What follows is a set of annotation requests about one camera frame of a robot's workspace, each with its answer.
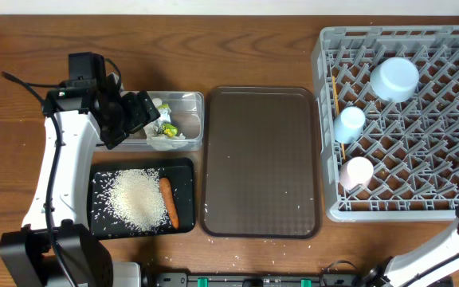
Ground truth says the brown serving tray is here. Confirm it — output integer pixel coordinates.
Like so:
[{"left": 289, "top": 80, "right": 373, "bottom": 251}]
[{"left": 200, "top": 86, "right": 322, "bottom": 239}]

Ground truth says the green and silver wrapper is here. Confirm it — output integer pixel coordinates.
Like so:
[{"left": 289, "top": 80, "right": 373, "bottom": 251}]
[{"left": 152, "top": 104, "right": 178, "bottom": 138}]

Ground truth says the left black cable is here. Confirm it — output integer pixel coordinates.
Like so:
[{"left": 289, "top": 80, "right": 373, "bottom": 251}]
[{"left": 1, "top": 57, "right": 123, "bottom": 287}]

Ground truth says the white paper napkin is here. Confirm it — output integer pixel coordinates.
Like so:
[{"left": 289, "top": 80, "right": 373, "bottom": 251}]
[{"left": 143, "top": 98, "right": 186, "bottom": 151}]

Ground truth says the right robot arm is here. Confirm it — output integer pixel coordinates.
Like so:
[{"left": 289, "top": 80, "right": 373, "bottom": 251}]
[{"left": 353, "top": 205, "right": 459, "bottom": 286}]

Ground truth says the clear plastic bin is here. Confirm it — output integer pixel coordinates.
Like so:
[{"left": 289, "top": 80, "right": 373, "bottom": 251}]
[{"left": 112, "top": 91, "right": 205, "bottom": 152}]

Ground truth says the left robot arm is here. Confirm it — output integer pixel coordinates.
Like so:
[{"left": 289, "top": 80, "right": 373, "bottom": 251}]
[{"left": 0, "top": 52, "right": 160, "bottom": 286}]

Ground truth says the orange carrot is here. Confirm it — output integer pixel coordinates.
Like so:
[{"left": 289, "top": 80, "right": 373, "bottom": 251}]
[{"left": 159, "top": 178, "right": 179, "bottom": 229}]

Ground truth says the grey dishwasher rack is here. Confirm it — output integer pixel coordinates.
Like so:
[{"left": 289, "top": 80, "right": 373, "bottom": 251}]
[{"left": 311, "top": 26, "right": 459, "bottom": 222}]

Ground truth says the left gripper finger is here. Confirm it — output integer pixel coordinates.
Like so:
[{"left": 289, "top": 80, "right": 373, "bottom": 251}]
[
  {"left": 135, "top": 91, "right": 160, "bottom": 130},
  {"left": 122, "top": 92, "right": 144, "bottom": 134}
]

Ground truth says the white rice pile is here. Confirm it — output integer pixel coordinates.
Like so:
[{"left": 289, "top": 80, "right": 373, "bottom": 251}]
[{"left": 91, "top": 168, "right": 169, "bottom": 234}]

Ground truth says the pink cup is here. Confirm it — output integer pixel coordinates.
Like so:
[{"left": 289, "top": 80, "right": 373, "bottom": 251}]
[{"left": 339, "top": 157, "right": 374, "bottom": 190}]

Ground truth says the wooden chopstick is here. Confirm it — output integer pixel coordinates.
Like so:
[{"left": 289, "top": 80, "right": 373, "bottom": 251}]
[
  {"left": 340, "top": 143, "right": 346, "bottom": 160},
  {"left": 331, "top": 76, "right": 340, "bottom": 118}
]

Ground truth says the black tray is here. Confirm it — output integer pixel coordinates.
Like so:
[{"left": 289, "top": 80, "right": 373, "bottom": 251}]
[{"left": 88, "top": 158, "right": 195, "bottom": 239}]

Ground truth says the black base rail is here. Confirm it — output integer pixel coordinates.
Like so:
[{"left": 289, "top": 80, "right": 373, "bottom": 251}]
[{"left": 112, "top": 261, "right": 453, "bottom": 287}]

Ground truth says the light blue bowl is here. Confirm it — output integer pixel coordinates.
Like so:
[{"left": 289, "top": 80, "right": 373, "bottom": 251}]
[{"left": 370, "top": 57, "right": 420, "bottom": 103}]

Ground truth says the light blue cup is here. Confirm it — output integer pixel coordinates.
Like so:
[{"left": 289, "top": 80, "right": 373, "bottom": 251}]
[{"left": 333, "top": 106, "right": 366, "bottom": 144}]

